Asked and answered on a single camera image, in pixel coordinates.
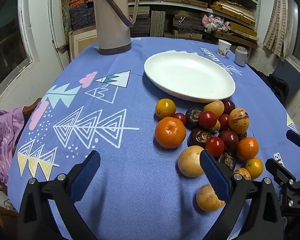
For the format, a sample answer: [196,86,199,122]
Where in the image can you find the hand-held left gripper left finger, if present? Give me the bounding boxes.
[19,151,102,240]

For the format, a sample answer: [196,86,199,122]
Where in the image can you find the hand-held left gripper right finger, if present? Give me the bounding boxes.
[199,149,283,240]

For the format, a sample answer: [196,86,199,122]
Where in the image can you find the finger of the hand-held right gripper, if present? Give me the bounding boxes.
[286,130,300,153]
[265,158,300,217]

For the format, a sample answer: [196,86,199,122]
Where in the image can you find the yellow tomato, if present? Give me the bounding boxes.
[245,157,264,180]
[155,98,177,118]

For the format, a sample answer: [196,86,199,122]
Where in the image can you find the red tomato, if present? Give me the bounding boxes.
[205,136,225,157]
[173,112,187,125]
[218,114,230,130]
[199,110,217,130]

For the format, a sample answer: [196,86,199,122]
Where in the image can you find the orange mandarin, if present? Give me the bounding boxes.
[154,117,187,149]
[236,137,259,161]

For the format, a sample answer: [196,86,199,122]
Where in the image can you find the dark red plum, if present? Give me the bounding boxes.
[222,100,236,115]
[219,130,239,153]

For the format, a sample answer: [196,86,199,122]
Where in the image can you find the striped tan pepino melon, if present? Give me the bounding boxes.
[228,108,249,134]

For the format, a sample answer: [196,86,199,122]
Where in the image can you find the white oval plate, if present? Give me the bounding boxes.
[144,51,236,103]

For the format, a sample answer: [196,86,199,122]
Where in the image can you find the blue patterned tablecloth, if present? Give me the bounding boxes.
[7,37,299,240]

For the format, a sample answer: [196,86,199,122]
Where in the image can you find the black cloth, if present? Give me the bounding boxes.
[255,65,289,103]

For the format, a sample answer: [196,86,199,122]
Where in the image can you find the dark blue chair seat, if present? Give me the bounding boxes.
[272,59,300,108]

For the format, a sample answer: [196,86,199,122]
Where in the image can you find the purple cloth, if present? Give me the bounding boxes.
[0,107,25,185]

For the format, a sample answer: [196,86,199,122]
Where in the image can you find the grey drink can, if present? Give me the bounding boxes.
[234,46,248,67]

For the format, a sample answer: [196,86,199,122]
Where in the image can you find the striped hanging cloth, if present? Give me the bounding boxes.
[262,0,289,62]

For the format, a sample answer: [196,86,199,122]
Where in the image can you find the white paper cup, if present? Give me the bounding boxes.
[217,39,232,58]

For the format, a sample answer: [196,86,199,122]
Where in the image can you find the leaning framed panel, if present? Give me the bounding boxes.
[69,26,99,61]

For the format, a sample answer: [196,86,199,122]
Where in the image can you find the pink crumpled rag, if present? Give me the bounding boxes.
[201,14,230,33]

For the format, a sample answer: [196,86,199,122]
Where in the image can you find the white leaning board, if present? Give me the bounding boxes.
[48,0,70,70]

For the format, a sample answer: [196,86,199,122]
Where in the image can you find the white framed window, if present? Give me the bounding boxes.
[0,0,37,105]

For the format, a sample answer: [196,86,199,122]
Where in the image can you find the beige thermos flask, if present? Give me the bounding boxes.
[93,0,140,56]

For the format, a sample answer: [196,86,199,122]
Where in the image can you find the stack of patterned boxes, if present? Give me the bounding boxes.
[69,0,96,31]

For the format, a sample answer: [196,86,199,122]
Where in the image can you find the perforated wooden board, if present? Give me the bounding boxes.
[150,11,165,37]

